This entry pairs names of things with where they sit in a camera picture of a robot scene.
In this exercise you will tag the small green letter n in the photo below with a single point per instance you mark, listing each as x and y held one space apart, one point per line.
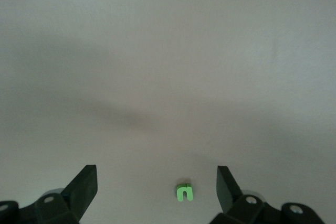
185 187

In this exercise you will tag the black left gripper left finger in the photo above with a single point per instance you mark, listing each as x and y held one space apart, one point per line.
81 192

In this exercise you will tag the brown table cover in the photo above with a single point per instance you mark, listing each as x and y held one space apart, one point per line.
168 64

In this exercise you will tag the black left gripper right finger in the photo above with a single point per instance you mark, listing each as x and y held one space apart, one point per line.
227 195

